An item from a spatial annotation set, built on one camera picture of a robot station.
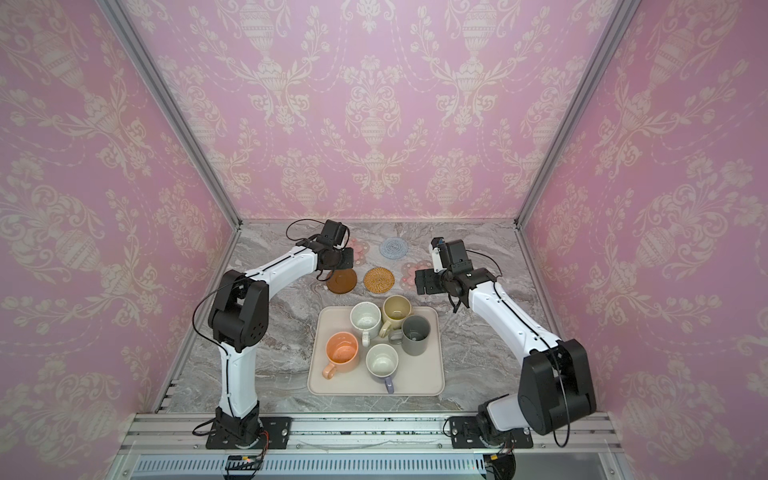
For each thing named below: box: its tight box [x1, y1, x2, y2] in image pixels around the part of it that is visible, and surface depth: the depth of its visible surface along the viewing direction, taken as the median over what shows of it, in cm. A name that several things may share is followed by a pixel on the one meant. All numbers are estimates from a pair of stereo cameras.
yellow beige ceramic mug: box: [379, 294, 412, 338], surface depth 87 cm
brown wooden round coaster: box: [326, 268, 357, 294], surface depth 105 cm
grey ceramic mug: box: [401, 315, 431, 356], surface depth 86 cm
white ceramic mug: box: [350, 301, 382, 348], surface depth 88 cm
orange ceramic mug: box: [322, 331, 359, 380], surface depth 83 cm
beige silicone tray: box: [307, 305, 445, 397], surface depth 85 cm
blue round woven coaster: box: [379, 237, 409, 260], surface depth 115 cm
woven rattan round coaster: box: [364, 267, 395, 294], surface depth 105 cm
